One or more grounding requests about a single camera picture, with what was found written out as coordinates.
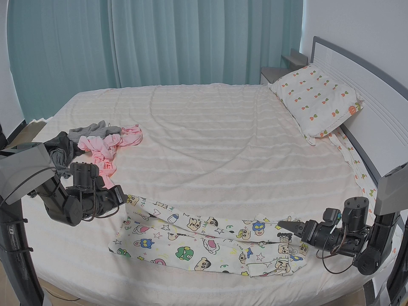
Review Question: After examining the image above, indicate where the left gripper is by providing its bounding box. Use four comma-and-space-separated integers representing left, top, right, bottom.
96, 184, 127, 215

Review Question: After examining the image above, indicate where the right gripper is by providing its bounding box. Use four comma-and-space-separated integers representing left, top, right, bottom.
276, 220, 334, 251

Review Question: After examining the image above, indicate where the grey bedside table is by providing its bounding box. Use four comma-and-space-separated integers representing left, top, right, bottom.
260, 48, 308, 85

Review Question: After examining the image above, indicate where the pink garment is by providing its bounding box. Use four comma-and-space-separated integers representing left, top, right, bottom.
78, 124, 143, 180

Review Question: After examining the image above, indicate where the dark grey garment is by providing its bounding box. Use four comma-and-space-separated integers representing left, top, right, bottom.
43, 132, 85, 180

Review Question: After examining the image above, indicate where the white printed pyjama top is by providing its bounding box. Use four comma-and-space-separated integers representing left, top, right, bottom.
108, 194, 308, 278

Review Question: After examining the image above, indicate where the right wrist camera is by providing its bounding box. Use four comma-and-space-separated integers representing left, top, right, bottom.
323, 208, 342, 227

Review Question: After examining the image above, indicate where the blue-green curtain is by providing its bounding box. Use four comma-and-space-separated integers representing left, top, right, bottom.
6, 0, 308, 125

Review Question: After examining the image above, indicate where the white printed pillow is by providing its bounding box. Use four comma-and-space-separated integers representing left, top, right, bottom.
268, 63, 365, 146

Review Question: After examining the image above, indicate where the bed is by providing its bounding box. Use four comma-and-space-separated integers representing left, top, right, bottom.
19, 36, 408, 299

